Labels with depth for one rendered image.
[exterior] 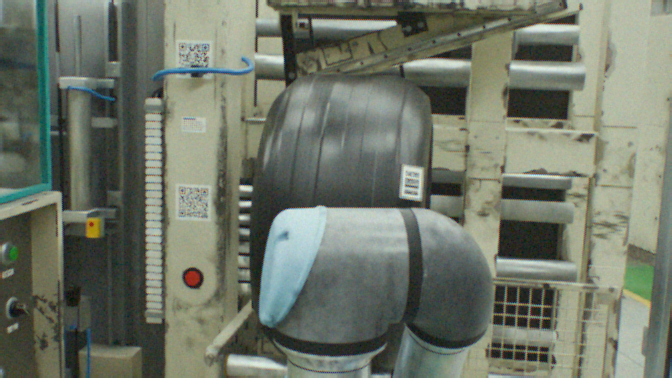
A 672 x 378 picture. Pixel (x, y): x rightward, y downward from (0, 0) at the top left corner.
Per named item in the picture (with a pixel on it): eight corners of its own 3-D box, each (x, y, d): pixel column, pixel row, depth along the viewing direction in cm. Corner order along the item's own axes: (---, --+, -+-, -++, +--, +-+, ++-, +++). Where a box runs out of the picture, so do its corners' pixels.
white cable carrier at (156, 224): (146, 322, 166) (145, 98, 159) (154, 315, 171) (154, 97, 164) (165, 323, 166) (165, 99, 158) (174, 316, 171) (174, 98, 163)
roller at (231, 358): (228, 354, 161) (225, 376, 159) (222, 351, 157) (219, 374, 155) (397, 370, 155) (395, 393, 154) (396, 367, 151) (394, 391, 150)
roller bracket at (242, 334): (203, 398, 153) (203, 350, 152) (254, 332, 192) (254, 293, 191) (219, 399, 153) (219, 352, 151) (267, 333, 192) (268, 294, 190)
